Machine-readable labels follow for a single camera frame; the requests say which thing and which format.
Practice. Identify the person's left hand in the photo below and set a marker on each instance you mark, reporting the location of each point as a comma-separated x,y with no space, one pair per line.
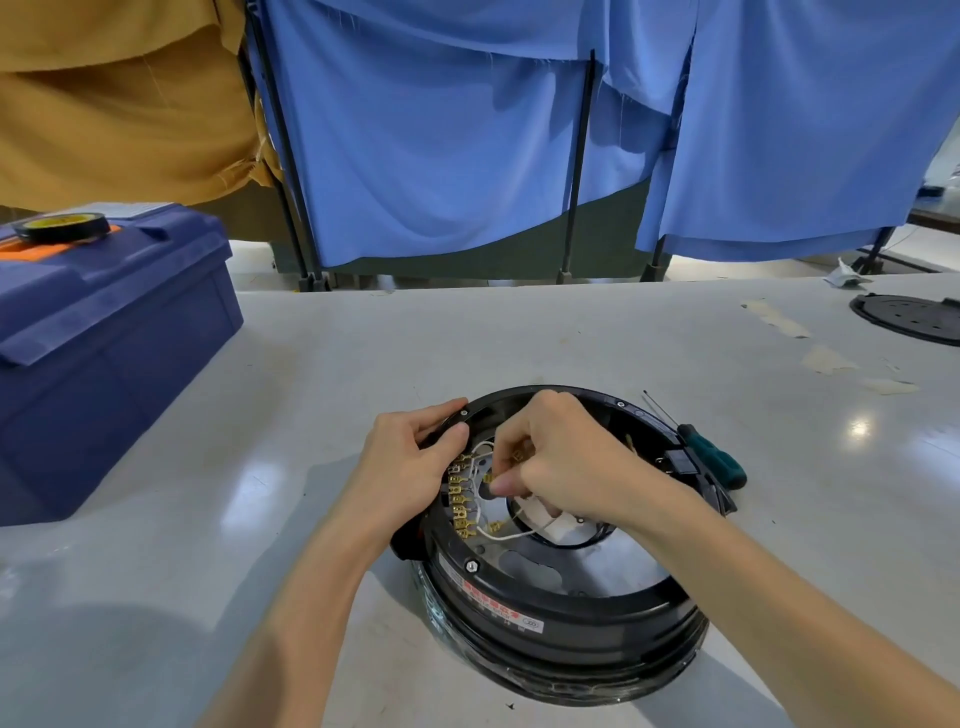
394,465

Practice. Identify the person's right hand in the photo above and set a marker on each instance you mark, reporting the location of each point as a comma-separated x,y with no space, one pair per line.
577,465

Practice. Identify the person's right fingers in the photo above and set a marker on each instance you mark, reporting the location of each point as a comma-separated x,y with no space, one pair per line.
517,454

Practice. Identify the person's left thumb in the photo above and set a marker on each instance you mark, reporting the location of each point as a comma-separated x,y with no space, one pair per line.
442,414

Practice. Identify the black round cooker base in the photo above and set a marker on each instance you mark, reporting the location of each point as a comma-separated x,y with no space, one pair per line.
570,630

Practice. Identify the person's left forearm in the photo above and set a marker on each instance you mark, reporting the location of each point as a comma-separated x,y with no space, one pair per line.
315,622

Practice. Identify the person's right forearm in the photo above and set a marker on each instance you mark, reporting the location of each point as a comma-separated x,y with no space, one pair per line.
780,600

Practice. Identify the wide blue cloth curtain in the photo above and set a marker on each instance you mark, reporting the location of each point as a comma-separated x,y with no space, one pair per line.
435,135

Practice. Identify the black rack pole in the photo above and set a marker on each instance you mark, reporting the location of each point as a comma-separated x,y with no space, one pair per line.
876,251
281,142
577,165

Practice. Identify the beige masking tape strip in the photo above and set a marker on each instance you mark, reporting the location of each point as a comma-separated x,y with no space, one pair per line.
891,386
776,319
829,361

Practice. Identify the blue plastic toolbox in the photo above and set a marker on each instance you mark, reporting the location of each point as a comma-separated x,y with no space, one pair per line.
105,360

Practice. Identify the crumpled white paper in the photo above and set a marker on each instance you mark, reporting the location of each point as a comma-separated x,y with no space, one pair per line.
846,274

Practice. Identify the black round perforated plate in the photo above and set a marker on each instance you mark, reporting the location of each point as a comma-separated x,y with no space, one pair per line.
911,316

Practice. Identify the black tape roll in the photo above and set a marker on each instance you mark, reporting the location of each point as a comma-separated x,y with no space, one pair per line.
60,227

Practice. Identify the mustard cloth curtain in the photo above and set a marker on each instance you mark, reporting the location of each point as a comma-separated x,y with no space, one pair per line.
112,112

